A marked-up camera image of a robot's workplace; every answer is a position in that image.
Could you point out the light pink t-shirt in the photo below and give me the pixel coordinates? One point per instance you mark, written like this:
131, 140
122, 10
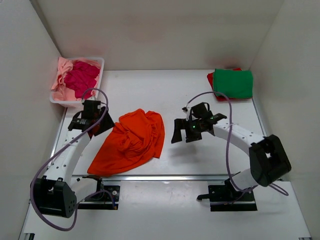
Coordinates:
62, 82

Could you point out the magenta t-shirt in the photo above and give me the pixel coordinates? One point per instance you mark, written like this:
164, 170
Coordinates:
82, 77

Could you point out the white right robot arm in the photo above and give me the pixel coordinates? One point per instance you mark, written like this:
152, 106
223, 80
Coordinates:
268, 160

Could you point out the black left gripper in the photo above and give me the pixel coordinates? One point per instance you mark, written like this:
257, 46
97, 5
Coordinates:
109, 123

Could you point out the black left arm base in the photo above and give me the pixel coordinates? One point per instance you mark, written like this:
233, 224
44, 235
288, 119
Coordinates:
105, 195

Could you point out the orange t-shirt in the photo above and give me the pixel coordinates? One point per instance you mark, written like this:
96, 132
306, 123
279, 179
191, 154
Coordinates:
135, 139

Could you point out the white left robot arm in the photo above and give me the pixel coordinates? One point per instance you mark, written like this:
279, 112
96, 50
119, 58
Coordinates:
55, 193

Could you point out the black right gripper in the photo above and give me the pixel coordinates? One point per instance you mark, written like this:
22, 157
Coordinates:
182, 124

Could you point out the folded red t-shirt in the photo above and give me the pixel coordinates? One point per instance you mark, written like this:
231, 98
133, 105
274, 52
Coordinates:
211, 78

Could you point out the folded green t-shirt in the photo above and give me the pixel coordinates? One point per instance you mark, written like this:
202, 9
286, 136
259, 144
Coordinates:
233, 83

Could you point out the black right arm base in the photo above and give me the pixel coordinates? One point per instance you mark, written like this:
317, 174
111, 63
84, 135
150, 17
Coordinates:
223, 198

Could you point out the white plastic basket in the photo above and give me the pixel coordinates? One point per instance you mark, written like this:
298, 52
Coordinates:
75, 100

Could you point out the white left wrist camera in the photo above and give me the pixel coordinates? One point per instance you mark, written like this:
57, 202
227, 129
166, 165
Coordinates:
92, 98

